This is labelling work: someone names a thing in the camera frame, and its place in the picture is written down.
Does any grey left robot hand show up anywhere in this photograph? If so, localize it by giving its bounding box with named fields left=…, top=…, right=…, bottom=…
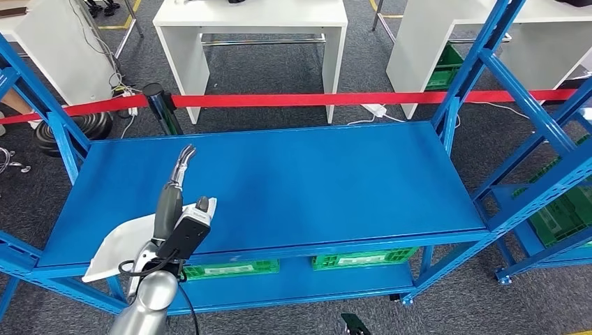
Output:
left=151, top=144, right=198, bottom=245

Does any dark right robot hand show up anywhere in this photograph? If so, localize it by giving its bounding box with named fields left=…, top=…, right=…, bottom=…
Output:
left=341, top=313, right=372, bottom=335

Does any white curved plastic part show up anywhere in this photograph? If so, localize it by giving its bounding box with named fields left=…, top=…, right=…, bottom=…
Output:
left=82, top=212, right=161, bottom=284

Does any green plastic crate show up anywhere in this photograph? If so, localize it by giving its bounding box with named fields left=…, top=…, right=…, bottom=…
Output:
left=510, top=134, right=592, bottom=249
left=424, top=43, right=466, bottom=92
left=182, top=258, right=281, bottom=282
left=311, top=246, right=420, bottom=272

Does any white power strip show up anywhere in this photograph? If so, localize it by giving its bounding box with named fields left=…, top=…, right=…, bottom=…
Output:
left=360, top=103, right=388, bottom=119
left=121, top=90, right=140, bottom=117

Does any red barrier belt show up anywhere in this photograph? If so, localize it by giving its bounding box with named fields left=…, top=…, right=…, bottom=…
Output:
left=0, top=94, right=150, bottom=126
left=171, top=89, right=580, bottom=110

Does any black round stanchion base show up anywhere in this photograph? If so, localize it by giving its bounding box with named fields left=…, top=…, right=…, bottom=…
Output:
left=33, top=112, right=114, bottom=158

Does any chrome stool base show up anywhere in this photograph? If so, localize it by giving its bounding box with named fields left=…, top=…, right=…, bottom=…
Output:
left=0, top=146, right=32, bottom=175

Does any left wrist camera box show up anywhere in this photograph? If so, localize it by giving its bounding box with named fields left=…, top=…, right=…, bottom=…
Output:
left=156, top=198, right=219, bottom=261

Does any black stanchion post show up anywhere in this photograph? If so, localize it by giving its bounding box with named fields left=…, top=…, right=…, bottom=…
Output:
left=142, top=82, right=184, bottom=136

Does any white floor cable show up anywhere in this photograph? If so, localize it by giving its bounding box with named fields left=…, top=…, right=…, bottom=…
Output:
left=346, top=99, right=532, bottom=128

